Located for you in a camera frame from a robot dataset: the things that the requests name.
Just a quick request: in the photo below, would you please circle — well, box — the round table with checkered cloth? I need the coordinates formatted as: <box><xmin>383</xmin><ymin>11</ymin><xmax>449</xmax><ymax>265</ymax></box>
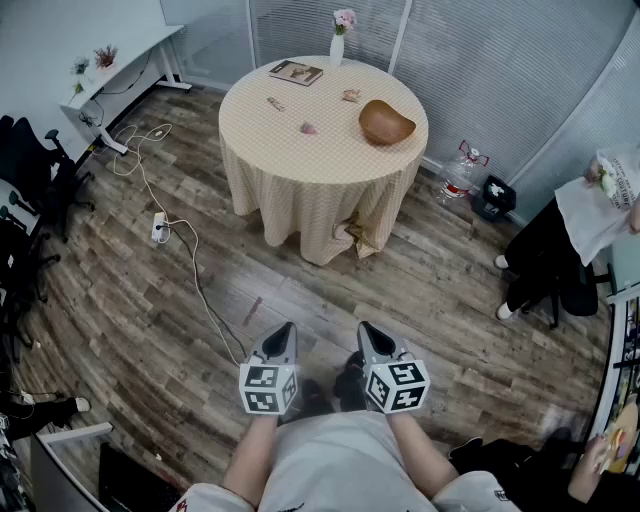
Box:
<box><xmin>218</xmin><ymin>54</ymin><xmax>430</xmax><ymax>267</ymax></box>

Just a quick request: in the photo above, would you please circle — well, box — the small reddish dried plant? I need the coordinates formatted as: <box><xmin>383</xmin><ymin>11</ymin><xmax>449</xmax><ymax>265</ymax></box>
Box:
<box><xmin>93</xmin><ymin>44</ymin><xmax>120</xmax><ymax>71</ymax></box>

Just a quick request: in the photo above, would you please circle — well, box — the person's left forearm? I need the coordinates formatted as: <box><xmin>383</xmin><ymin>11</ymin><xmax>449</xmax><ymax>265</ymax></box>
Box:
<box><xmin>221</xmin><ymin>413</ymin><xmax>282</xmax><ymax>507</ymax></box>

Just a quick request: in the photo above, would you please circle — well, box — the white flower bunch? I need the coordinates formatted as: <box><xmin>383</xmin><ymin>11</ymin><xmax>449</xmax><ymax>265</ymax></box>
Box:
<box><xmin>597</xmin><ymin>167</ymin><xmax>619</xmax><ymax>199</ymax></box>

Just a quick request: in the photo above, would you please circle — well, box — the white power strip with cable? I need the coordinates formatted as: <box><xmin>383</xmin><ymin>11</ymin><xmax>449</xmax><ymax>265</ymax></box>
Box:
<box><xmin>110</xmin><ymin>122</ymin><xmax>244</xmax><ymax>367</ymax></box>

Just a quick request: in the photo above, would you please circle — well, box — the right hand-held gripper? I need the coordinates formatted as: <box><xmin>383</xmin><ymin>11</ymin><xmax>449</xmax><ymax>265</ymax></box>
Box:
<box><xmin>356</xmin><ymin>321</ymin><xmax>432</xmax><ymax>416</ymax></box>

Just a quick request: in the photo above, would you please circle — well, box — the person's right forearm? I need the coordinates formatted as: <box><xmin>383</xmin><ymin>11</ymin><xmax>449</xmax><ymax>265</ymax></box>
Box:
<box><xmin>386</xmin><ymin>412</ymin><xmax>461</xmax><ymax>501</ymax></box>

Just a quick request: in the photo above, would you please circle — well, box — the small green plant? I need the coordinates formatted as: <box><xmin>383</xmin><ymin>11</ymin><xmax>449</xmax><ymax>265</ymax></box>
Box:
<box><xmin>69</xmin><ymin>57</ymin><xmax>92</xmax><ymax>96</ymax></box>

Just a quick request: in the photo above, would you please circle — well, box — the pink flower bunch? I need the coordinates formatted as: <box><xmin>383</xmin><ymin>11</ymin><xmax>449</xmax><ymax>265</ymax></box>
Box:
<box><xmin>332</xmin><ymin>8</ymin><xmax>358</xmax><ymax>36</ymax></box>

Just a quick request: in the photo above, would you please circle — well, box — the black office chair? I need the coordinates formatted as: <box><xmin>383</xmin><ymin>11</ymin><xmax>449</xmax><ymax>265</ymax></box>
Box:
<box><xmin>0</xmin><ymin>179</ymin><xmax>64</xmax><ymax>361</ymax></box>
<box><xmin>0</xmin><ymin>114</ymin><xmax>96</xmax><ymax>244</ymax></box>

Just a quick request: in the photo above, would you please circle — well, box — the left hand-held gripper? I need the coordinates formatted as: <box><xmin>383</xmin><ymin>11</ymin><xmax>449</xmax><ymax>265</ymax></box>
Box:
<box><xmin>239</xmin><ymin>322</ymin><xmax>300</xmax><ymax>417</ymax></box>

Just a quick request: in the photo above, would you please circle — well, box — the white desk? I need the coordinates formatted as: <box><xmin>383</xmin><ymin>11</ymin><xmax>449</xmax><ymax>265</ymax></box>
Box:
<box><xmin>29</xmin><ymin>422</ymin><xmax>115</xmax><ymax>512</ymax></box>
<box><xmin>58</xmin><ymin>24</ymin><xmax>194</xmax><ymax>155</ymax></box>

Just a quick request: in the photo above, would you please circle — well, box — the brown book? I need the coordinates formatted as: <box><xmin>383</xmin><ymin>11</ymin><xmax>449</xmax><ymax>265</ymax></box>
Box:
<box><xmin>268</xmin><ymin>59</ymin><xmax>325</xmax><ymax>87</ymax></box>

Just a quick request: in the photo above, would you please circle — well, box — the black metal shelf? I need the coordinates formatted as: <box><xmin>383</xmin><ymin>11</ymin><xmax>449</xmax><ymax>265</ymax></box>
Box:
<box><xmin>582</xmin><ymin>287</ymin><xmax>640</xmax><ymax>451</ymax></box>

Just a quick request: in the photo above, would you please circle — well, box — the person's black shoe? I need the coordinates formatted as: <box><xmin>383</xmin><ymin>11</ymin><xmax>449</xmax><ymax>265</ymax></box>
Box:
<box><xmin>298</xmin><ymin>378</ymin><xmax>335</xmax><ymax>417</ymax></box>
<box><xmin>333</xmin><ymin>351</ymin><xmax>371</xmax><ymax>412</ymax></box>

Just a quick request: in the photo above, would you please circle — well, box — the clear water bottle red handle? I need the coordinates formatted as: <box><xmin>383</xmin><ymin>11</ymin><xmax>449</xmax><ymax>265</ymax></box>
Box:
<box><xmin>433</xmin><ymin>139</ymin><xmax>491</xmax><ymax>206</ymax></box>

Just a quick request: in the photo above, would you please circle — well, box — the person's left black shoe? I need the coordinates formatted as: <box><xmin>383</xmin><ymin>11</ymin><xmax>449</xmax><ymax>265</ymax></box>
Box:
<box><xmin>298</xmin><ymin>378</ymin><xmax>335</xmax><ymax>417</ymax></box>

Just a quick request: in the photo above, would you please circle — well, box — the black cable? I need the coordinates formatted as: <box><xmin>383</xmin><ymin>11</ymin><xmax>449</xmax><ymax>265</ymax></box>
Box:
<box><xmin>159</xmin><ymin>224</ymin><xmax>249</xmax><ymax>357</ymax></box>

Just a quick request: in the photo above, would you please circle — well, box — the person's right black shoe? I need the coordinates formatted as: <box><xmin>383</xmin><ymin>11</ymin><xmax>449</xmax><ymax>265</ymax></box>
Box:
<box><xmin>333</xmin><ymin>351</ymin><xmax>371</xmax><ymax>412</ymax></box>

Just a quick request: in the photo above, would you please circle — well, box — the small black bag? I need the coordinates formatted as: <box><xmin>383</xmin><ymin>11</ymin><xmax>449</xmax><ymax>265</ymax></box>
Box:
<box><xmin>472</xmin><ymin>174</ymin><xmax>518</xmax><ymax>224</ymax></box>

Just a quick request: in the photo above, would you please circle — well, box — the brown wooden bowl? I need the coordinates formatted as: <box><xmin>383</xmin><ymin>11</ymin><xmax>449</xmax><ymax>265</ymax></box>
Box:
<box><xmin>358</xmin><ymin>99</ymin><xmax>418</xmax><ymax>147</ymax></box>

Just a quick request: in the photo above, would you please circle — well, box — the person's white clothing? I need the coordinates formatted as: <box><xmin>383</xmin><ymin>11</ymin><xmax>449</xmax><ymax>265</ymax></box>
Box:
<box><xmin>169</xmin><ymin>408</ymin><xmax>521</xmax><ymax>512</ymax></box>

